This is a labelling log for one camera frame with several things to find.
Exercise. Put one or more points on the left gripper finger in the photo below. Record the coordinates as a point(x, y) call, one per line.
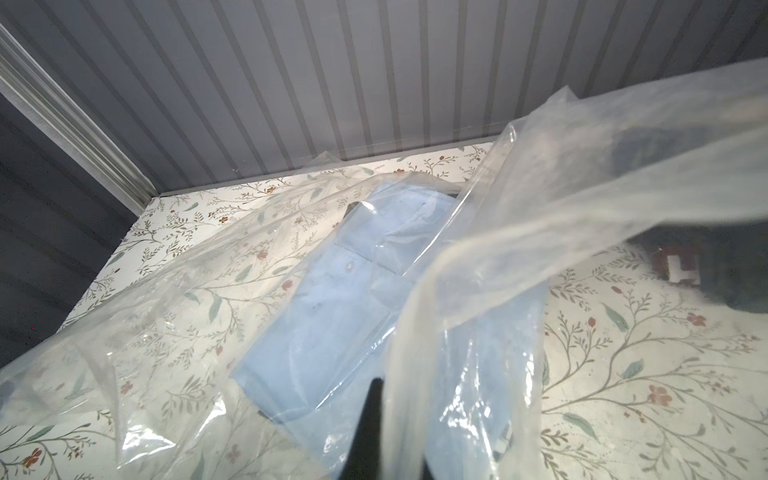
point(363, 461)

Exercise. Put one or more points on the clear plastic vacuum bag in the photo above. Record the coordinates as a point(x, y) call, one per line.
point(628, 376)

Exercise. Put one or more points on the light blue folded shirt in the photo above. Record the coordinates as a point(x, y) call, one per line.
point(311, 369)

